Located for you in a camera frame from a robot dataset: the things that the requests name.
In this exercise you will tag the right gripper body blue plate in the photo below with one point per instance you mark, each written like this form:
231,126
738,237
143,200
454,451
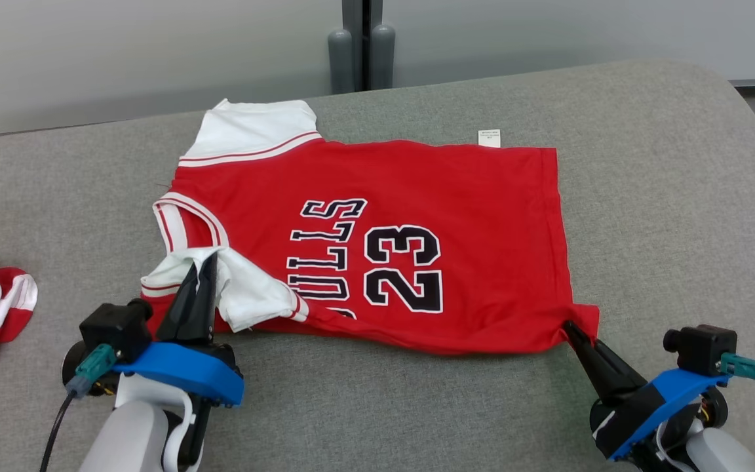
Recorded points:
639,413

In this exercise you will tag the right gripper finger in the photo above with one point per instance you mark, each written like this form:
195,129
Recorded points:
590,367
620,377

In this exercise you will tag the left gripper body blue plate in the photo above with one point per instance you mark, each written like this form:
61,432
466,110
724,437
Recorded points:
181,367

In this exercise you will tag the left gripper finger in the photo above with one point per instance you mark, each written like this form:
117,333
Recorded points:
179,314
204,308

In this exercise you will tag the red Bulls 23 jersey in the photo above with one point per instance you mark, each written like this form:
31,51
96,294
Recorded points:
482,229

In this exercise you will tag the black right wrist motor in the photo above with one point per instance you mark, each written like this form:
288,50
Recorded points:
718,406

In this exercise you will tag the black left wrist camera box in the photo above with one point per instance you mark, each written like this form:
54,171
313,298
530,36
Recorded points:
115,328

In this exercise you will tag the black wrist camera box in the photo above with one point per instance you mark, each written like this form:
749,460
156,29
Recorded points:
115,328
702,351

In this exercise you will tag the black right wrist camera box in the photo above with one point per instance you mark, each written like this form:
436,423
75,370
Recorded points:
702,351

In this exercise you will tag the teal left camera connector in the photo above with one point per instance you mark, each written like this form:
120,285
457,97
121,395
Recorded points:
92,367

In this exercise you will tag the teal camera connector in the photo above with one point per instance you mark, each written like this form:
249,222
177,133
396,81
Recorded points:
92,367
741,366

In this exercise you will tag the teal right camera connector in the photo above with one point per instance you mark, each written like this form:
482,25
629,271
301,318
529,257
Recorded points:
741,366

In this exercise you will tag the grey double partition post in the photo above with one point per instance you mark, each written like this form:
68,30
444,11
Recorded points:
351,39

